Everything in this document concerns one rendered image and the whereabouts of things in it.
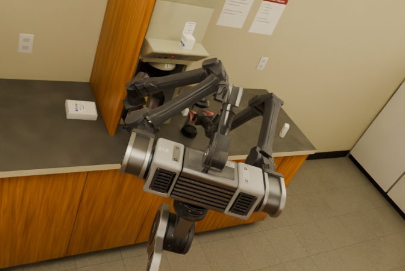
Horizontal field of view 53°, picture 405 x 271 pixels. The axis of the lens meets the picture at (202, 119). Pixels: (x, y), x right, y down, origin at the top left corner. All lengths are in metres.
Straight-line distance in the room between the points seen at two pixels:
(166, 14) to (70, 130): 0.79
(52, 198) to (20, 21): 0.93
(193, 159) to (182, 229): 0.31
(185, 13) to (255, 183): 0.99
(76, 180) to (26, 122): 0.39
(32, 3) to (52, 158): 0.81
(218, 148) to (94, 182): 1.02
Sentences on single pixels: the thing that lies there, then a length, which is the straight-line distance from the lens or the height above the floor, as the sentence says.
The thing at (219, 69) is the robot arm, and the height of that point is 1.70.
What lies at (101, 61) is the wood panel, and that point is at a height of 1.17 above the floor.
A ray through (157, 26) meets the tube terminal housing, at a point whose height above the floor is 1.58.
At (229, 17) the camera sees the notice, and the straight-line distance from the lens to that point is 2.75.
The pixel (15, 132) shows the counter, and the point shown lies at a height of 0.94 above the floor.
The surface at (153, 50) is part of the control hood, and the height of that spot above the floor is 1.51.
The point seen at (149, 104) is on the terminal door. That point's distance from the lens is 1.98.
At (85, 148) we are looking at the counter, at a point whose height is 0.94.
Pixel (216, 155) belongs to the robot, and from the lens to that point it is 1.33.
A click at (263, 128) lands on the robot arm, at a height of 1.49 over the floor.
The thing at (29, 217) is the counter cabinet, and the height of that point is 0.54.
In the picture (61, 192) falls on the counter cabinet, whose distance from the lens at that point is 2.22.
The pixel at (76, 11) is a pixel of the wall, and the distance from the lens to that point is 2.38.
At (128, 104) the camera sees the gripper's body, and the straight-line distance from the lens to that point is 1.94.
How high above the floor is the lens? 2.40
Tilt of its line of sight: 34 degrees down
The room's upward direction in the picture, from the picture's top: 24 degrees clockwise
